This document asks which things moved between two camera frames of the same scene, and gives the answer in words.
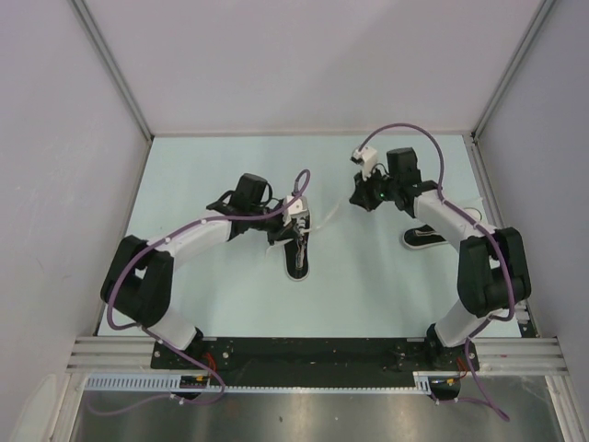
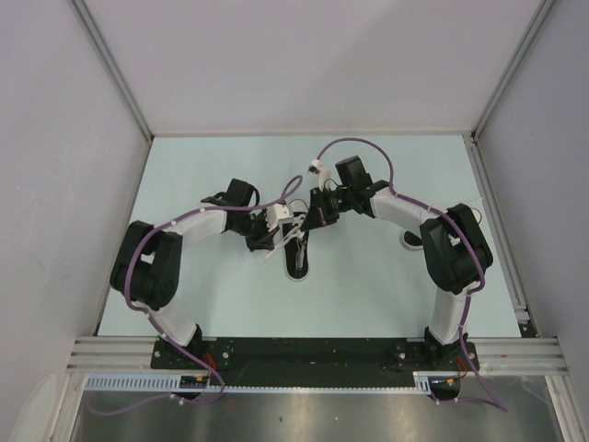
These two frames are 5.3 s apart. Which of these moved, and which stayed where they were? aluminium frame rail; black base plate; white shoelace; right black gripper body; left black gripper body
Moved: right black gripper body; left black gripper body
Stayed: white shoelace; black base plate; aluminium frame rail
